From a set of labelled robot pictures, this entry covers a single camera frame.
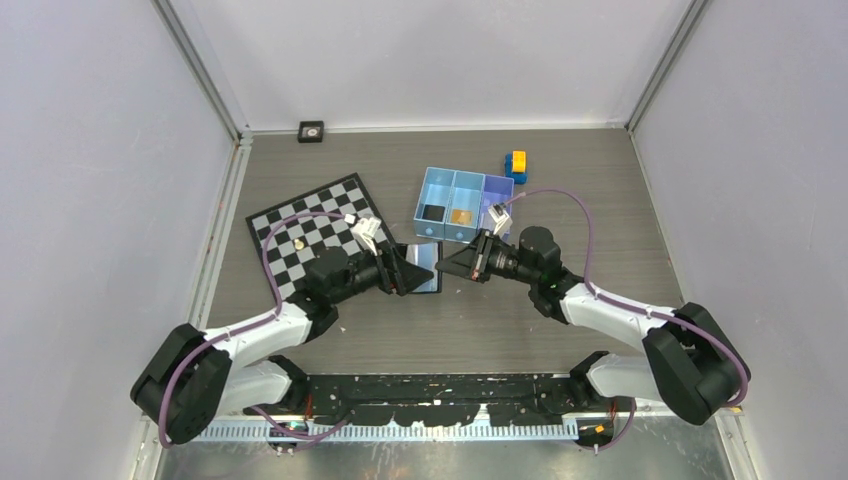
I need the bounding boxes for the black square item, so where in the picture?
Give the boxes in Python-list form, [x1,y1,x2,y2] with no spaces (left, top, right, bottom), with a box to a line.
[421,204,445,222]

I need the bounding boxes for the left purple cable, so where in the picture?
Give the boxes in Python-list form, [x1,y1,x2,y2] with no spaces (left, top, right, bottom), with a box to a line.
[157,211,356,453]

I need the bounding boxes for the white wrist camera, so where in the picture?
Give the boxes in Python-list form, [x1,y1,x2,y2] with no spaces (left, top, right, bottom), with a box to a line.
[488,203,513,237]
[351,216,382,256]

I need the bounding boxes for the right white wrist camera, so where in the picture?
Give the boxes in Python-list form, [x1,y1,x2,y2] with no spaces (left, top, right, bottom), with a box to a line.
[488,203,513,237]

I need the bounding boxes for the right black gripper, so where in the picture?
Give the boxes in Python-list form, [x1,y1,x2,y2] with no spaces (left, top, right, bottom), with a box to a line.
[436,229,539,286]

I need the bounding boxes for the blue yellow toy blocks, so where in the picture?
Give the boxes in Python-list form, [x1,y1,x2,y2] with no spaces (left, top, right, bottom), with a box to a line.
[504,150,528,185]

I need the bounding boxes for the purple bin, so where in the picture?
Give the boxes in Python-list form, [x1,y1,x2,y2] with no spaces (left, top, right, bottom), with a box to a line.
[478,174,514,232]

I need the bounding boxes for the light blue bin middle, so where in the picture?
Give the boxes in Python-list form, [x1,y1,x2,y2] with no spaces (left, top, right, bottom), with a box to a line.
[444,170,484,243]

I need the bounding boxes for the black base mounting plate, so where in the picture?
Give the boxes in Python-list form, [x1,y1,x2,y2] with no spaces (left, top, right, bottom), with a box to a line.
[264,372,631,429]

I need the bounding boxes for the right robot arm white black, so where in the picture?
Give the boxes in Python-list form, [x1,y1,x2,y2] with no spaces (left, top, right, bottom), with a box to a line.
[436,226,751,425]

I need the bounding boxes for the orange square item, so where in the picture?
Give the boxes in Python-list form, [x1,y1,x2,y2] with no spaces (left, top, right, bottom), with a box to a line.
[450,209,473,226]

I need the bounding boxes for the light blue bin left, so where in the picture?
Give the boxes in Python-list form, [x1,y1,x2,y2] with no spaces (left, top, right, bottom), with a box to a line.
[413,167,456,240]

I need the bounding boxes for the light blue bin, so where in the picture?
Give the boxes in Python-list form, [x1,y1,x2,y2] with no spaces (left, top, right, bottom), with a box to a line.
[444,170,484,243]
[413,167,456,240]

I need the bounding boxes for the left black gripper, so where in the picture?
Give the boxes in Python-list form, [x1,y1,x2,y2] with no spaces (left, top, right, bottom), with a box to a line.
[330,238,432,305]

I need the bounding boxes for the small black square box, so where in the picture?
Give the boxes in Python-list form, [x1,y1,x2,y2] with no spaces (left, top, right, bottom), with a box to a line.
[297,120,325,144]

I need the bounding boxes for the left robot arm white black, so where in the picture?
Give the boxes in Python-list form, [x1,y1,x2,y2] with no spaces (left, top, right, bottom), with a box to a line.
[130,247,434,445]

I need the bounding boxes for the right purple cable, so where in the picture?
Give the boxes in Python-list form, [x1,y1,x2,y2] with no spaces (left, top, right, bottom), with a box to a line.
[506,189,750,454]

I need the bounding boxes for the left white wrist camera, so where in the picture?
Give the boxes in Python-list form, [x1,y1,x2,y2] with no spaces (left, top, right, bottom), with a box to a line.
[351,216,382,256]

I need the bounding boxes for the purple cable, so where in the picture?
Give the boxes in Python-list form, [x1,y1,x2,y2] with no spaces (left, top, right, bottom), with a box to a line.
[506,189,750,454]
[157,211,356,453]

